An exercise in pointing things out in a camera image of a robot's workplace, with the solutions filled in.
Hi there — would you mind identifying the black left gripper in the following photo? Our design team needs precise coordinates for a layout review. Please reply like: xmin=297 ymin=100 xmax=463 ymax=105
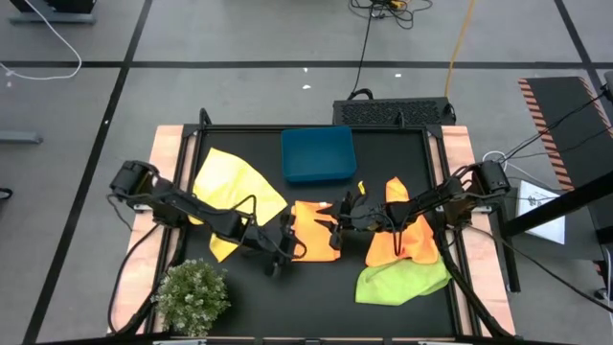
xmin=260 ymin=213 xmax=298 ymax=278

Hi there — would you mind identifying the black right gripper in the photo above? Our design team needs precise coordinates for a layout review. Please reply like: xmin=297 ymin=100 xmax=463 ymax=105
xmin=316 ymin=191 xmax=384 ymax=252

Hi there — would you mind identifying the yellow-orange microfiber towel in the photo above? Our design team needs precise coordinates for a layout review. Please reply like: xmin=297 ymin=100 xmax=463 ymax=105
xmin=290 ymin=199 xmax=342 ymax=264

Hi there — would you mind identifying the orange microfiber towel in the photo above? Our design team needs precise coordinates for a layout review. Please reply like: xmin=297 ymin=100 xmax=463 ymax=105
xmin=365 ymin=175 xmax=441 ymax=268

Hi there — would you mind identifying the yellow microfiber towel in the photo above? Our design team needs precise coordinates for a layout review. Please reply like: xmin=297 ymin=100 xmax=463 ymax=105
xmin=188 ymin=147 xmax=289 ymax=264

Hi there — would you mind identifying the green microfiber towel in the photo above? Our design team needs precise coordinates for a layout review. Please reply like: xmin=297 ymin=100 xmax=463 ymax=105
xmin=354 ymin=257 xmax=452 ymax=308

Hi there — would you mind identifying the blue plastic bin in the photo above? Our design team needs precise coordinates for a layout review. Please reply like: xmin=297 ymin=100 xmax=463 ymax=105
xmin=280 ymin=126 xmax=358 ymax=185

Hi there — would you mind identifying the small artificial green plant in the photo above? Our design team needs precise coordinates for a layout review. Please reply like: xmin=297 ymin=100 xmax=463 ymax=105
xmin=150 ymin=257 xmax=233 ymax=338

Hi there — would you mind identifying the black perforated computer case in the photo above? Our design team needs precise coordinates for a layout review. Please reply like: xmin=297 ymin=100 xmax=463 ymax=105
xmin=331 ymin=96 xmax=457 ymax=127

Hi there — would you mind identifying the white paper sheet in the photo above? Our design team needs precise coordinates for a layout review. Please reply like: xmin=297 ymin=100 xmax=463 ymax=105
xmin=515 ymin=179 xmax=567 ymax=246

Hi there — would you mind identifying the black diagonal stand bar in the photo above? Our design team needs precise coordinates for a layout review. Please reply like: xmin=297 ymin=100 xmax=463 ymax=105
xmin=497 ymin=170 xmax=613 ymax=240

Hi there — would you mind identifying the hazard-striped black floor mat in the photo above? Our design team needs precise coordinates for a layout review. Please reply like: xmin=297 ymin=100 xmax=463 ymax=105
xmin=517 ymin=75 xmax=613 ymax=193

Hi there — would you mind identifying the grey desk foot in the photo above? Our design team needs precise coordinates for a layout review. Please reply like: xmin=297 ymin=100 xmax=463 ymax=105
xmin=8 ymin=0 xmax=98 ymax=26
xmin=0 ymin=129 xmax=44 ymax=146

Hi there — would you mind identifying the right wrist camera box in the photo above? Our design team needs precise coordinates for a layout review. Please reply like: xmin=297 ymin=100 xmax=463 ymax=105
xmin=344 ymin=191 xmax=368 ymax=210

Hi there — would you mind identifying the black table frame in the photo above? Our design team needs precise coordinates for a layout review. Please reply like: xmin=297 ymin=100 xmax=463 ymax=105
xmin=143 ymin=123 xmax=485 ymax=345

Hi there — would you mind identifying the black corrugated cable conduit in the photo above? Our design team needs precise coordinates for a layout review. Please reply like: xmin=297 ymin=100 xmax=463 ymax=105
xmin=433 ymin=224 xmax=516 ymax=339
xmin=114 ymin=229 xmax=189 ymax=336

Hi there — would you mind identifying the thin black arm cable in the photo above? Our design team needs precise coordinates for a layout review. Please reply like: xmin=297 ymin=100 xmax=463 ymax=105
xmin=105 ymin=222 xmax=167 ymax=335

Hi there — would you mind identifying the white cable coil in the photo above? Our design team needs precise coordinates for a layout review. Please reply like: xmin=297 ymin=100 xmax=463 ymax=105
xmin=481 ymin=149 xmax=509 ymax=167

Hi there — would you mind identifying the black hanging cable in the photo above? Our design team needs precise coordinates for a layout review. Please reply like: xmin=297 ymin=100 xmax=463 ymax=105
xmin=349 ymin=0 xmax=377 ymax=97

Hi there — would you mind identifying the yellow hanging cable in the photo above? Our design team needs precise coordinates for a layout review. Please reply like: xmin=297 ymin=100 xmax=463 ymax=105
xmin=443 ymin=0 xmax=477 ymax=98

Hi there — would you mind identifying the tangled floor cable bundle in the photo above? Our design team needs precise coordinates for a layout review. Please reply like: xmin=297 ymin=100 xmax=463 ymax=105
xmin=348 ymin=0 xmax=435 ymax=31

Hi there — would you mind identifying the white floor cable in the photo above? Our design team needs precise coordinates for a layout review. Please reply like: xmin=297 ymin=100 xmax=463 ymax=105
xmin=0 ymin=0 xmax=83 ymax=81

